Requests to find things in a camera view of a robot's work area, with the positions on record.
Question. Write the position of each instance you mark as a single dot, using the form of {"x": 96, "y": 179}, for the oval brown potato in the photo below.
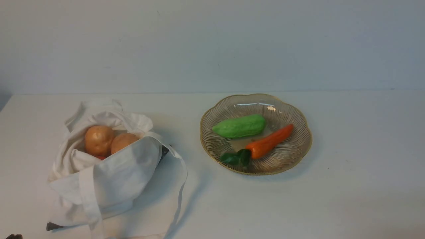
{"x": 123, "y": 140}

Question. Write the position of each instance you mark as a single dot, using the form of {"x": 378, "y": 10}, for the white cloth tote bag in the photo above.
{"x": 91, "y": 190}

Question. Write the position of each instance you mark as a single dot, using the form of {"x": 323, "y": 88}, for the green cucumber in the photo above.
{"x": 240, "y": 127}

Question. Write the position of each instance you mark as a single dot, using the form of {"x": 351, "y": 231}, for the orange carrot with green top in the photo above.
{"x": 257, "y": 149}

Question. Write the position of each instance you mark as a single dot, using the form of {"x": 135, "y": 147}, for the gold-rimmed glass plate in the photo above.
{"x": 277, "y": 114}

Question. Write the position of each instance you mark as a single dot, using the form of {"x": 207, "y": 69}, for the round brown potato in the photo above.
{"x": 98, "y": 140}

